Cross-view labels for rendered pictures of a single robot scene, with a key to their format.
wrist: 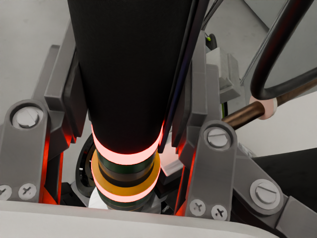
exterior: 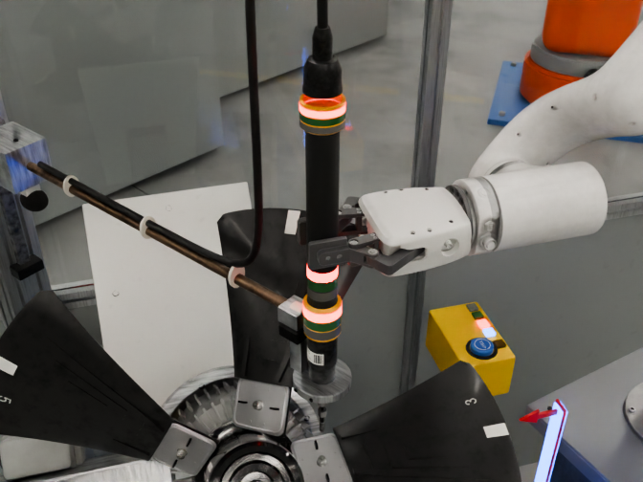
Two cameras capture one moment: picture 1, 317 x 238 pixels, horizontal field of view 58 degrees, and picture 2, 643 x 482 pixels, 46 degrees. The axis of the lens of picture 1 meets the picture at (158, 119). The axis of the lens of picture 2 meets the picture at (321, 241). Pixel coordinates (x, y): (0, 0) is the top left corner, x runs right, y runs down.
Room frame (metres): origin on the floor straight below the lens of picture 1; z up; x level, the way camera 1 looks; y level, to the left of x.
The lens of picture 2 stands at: (0.17, 0.66, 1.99)
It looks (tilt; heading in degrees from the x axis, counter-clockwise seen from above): 35 degrees down; 261
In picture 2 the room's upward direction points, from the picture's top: straight up
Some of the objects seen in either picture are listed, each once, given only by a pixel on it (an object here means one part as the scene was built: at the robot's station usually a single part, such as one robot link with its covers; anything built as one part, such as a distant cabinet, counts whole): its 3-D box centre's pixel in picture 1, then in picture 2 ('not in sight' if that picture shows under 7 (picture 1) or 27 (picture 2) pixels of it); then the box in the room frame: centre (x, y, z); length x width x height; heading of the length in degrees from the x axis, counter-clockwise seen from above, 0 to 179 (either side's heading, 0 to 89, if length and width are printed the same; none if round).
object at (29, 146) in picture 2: not in sight; (11, 156); (0.48, -0.45, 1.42); 0.10 x 0.07 x 0.08; 131
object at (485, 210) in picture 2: not in sight; (472, 217); (-0.10, 0.00, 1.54); 0.09 x 0.03 x 0.08; 96
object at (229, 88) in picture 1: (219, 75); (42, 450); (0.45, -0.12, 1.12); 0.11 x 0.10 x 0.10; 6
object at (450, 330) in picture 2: not in sight; (467, 353); (-0.26, -0.32, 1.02); 0.16 x 0.10 x 0.11; 96
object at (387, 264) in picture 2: not in sight; (397, 249); (-0.01, 0.04, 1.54); 0.08 x 0.06 x 0.01; 66
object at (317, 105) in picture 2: not in sight; (322, 113); (0.07, 0.01, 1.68); 0.04 x 0.04 x 0.03
